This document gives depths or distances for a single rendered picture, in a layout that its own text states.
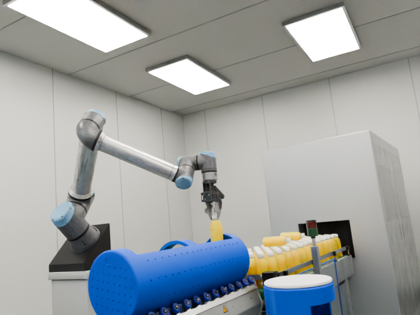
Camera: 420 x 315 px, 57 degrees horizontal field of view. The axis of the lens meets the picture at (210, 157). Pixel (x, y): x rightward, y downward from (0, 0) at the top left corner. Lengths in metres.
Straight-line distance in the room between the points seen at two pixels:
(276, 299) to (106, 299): 0.66
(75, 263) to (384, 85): 5.17
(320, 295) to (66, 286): 1.48
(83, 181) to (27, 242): 2.39
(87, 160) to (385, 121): 4.85
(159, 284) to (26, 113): 3.63
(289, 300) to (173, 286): 0.47
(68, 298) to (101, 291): 0.84
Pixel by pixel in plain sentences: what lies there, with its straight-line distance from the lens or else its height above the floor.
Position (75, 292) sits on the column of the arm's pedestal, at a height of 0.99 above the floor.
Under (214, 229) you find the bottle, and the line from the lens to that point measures 2.15.
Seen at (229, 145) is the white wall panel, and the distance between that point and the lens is 6.92.
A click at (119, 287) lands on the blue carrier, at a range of 1.58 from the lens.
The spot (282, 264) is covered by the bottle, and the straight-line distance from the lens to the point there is 2.51.
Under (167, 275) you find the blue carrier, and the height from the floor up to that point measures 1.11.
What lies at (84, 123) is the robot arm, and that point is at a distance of 2.09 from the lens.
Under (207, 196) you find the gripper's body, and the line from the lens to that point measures 2.12.
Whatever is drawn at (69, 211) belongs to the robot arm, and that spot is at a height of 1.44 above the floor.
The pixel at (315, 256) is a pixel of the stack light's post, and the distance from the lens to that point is 2.51.
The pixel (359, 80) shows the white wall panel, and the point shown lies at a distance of 6.48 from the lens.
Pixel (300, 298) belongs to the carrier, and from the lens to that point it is 1.58.
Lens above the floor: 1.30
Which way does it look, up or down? 10 degrees up
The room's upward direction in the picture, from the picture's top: 6 degrees counter-clockwise
